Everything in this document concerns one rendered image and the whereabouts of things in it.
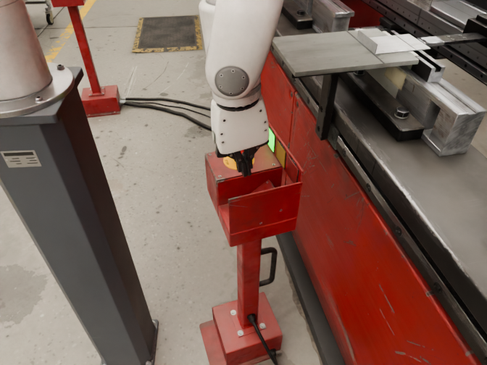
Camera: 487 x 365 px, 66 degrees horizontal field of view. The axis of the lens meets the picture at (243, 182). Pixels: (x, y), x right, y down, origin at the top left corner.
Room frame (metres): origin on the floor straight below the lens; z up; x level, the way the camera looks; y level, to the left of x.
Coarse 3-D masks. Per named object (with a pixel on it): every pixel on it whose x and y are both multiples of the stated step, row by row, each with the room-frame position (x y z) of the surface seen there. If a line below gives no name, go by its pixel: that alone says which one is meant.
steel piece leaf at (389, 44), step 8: (360, 32) 0.83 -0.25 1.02; (360, 40) 0.82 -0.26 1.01; (368, 40) 0.79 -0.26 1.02; (376, 40) 0.83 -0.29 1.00; (384, 40) 0.83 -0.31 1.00; (392, 40) 0.83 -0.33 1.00; (400, 40) 0.83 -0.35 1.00; (368, 48) 0.78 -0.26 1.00; (376, 48) 0.76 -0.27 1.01; (384, 48) 0.79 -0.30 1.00; (392, 48) 0.79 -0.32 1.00; (400, 48) 0.79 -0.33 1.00; (408, 48) 0.79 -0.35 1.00
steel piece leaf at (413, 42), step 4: (400, 36) 0.85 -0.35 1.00; (404, 36) 0.85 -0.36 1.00; (408, 36) 0.85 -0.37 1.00; (412, 36) 0.85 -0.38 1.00; (404, 40) 0.83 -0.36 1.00; (408, 40) 0.83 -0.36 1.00; (412, 40) 0.83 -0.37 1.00; (416, 40) 0.83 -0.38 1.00; (412, 44) 0.81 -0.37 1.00; (416, 44) 0.81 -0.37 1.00; (420, 44) 0.81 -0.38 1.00; (424, 44) 0.81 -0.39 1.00; (416, 48) 0.79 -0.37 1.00; (420, 48) 0.79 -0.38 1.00; (424, 48) 0.79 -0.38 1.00; (428, 48) 0.79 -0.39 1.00
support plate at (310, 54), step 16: (336, 32) 0.88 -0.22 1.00; (352, 32) 0.88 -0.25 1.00; (368, 32) 0.88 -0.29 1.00; (288, 48) 0.79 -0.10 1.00; (304, 48) 0.79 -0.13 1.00; (320, 48) 0.79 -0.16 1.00; (336, 48) 0.79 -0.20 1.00; (352, 48) 0.79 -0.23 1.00; (288, 64) 0.72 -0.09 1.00; (304, 64) 0.71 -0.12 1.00; (320, 64) 0.71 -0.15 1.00; (336, 64) 0.71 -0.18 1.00; (352, 64) 0.71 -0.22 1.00; (368, 64) 0.71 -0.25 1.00; (384, 64) 0.72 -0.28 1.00; (400, 64) 0.73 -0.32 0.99
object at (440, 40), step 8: (480, 16) 0.89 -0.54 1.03; (472, 24) 0.89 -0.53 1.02; (480, 24) 0.87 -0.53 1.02; (464, 32) 0.91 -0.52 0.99; (472, 32) 0.88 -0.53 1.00; (480, 32) 0.86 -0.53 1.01; (424, 40) 0.82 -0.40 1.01; (432, 40) 0.82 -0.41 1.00; (440, 40) 0.82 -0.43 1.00; (448, 40) 0.82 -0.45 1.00; (456, 40) 0.82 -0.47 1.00; (464, 40) 0.82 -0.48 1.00; (472, 40) 0.83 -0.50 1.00; (480, 40) 0.83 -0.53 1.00
